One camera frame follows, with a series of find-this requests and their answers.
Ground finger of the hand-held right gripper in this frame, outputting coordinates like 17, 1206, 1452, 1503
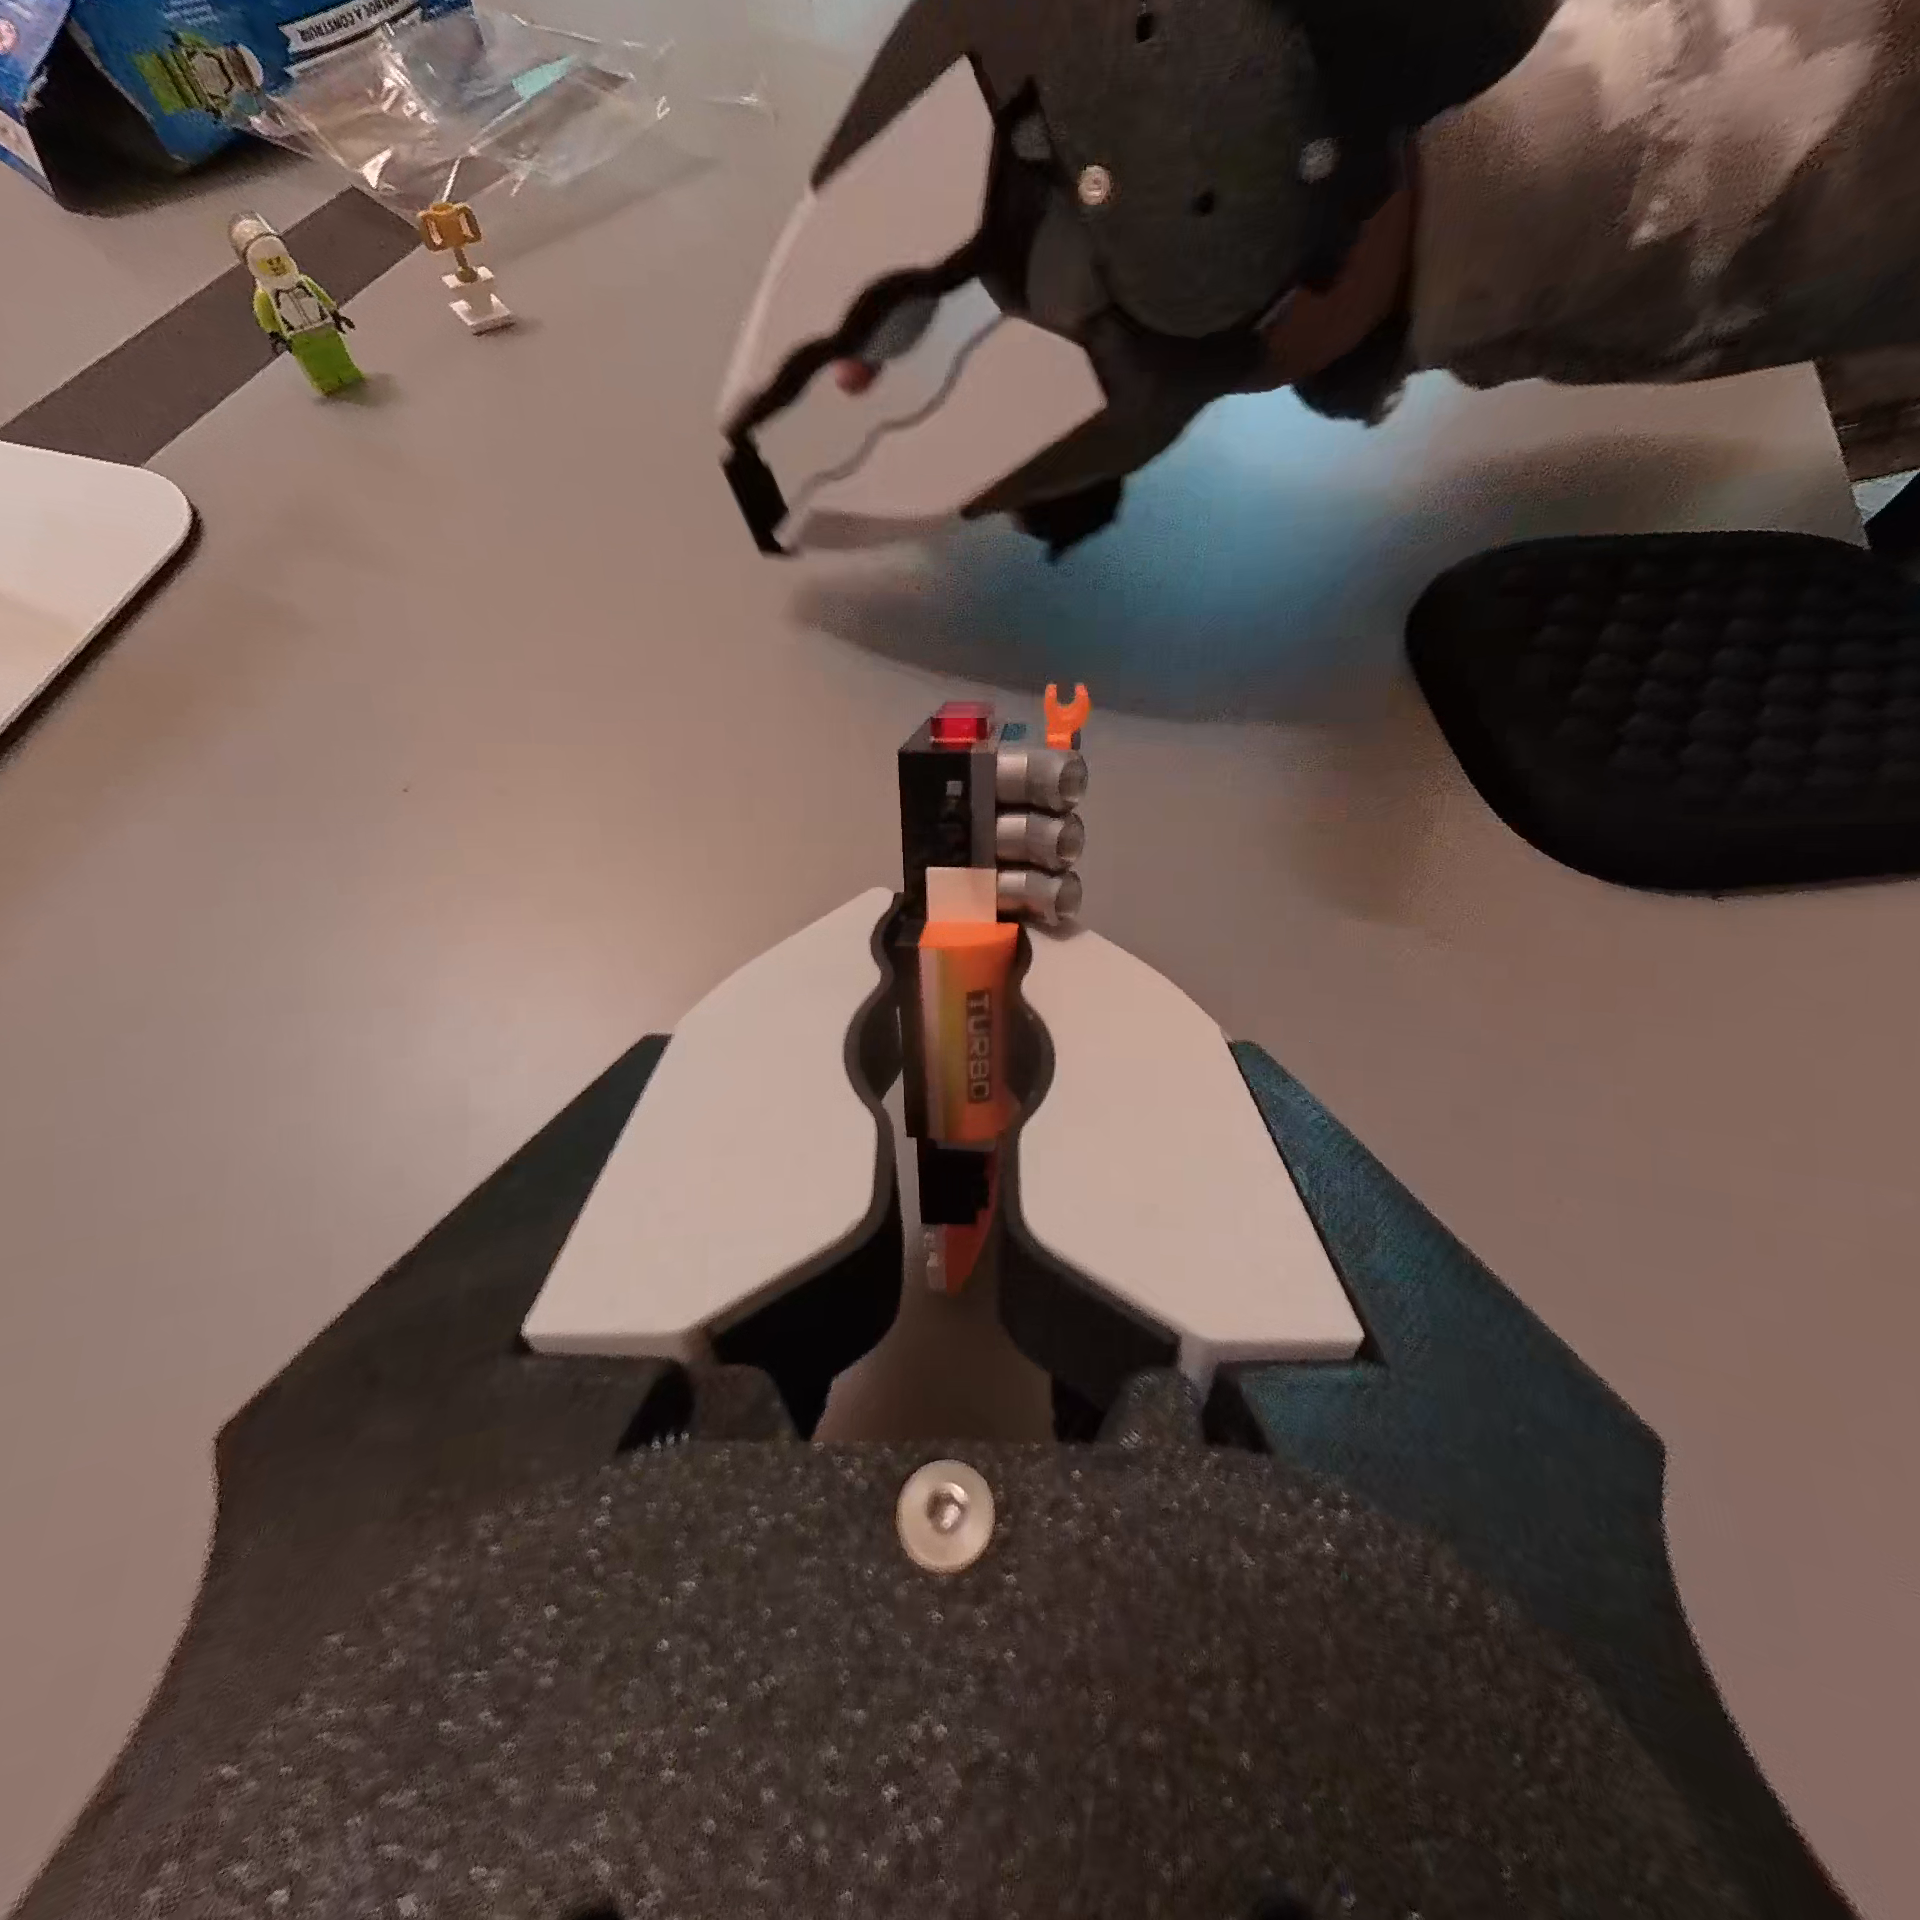
714, 56, 1017, 456
734, 302, 1157, 563

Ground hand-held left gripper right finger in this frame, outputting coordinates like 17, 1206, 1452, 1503
998, 919, 1373, 1397

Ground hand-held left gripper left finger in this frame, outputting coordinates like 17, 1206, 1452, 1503
525, 892, 910, 1388

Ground orange white lego car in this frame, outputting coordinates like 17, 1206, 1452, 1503
889, 682, 1096, 1301

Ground white book stand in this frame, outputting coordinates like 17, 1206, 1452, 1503
0, 437, 200, 746

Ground person's right forearm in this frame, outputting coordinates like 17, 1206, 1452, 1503
1388, 0, 1920, 411

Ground small gold trophy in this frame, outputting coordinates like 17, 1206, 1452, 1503
418, 192, 522, 335

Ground clear plastic bag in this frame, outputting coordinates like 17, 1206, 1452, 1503
236, 0, 686, 191

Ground green minifigure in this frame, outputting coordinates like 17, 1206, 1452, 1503
230, 215, 377, 405

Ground blue cardboard box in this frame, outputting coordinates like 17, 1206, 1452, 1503
0, 0, 488, 207

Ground black textured pad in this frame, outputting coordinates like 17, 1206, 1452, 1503
1401, 529, 1920, 896

